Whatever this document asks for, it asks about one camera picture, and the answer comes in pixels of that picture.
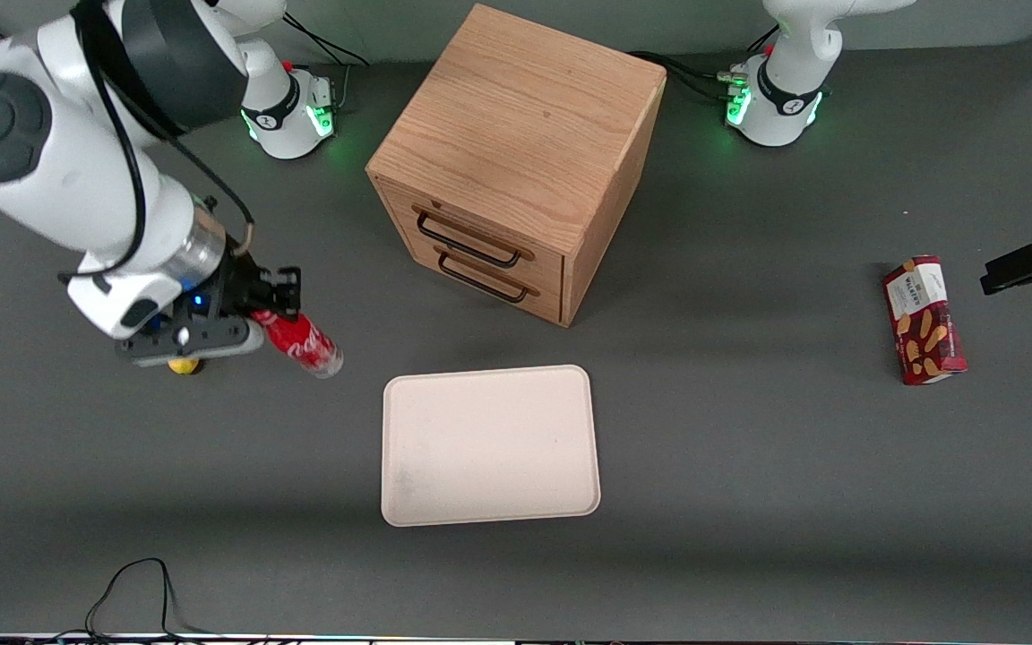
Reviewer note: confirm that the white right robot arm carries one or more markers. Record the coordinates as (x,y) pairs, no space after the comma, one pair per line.
(77,179)

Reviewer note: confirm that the wooden two-drawer cabinet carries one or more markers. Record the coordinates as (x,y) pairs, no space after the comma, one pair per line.
(516,134)

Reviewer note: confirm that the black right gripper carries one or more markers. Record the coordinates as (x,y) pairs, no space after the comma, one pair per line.
(245,284)

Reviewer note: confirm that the red tartan shortbread box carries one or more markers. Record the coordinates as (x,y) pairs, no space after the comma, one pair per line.
(924,322)

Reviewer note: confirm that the small yellow ball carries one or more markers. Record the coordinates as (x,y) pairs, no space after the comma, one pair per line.
(184,365)

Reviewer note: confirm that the beige rectangular tray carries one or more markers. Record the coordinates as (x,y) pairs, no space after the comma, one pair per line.
(489,443)

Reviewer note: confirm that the red soda can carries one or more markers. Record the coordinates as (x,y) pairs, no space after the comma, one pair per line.
(305,345)

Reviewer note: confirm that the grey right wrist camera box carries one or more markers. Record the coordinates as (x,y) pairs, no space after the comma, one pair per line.
(202,340)

